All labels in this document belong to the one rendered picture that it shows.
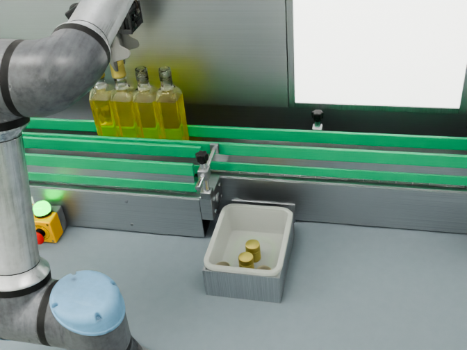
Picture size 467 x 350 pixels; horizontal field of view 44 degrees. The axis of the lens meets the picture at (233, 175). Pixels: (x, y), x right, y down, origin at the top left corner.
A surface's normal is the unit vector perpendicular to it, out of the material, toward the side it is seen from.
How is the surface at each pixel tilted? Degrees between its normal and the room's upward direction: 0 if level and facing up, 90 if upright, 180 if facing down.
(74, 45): 39
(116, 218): 90
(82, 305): 9
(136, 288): 0
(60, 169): 90
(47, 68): 56
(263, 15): 90
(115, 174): 90
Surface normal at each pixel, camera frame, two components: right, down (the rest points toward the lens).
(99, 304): 0.08, -0.79
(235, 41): -0.22, 0.59
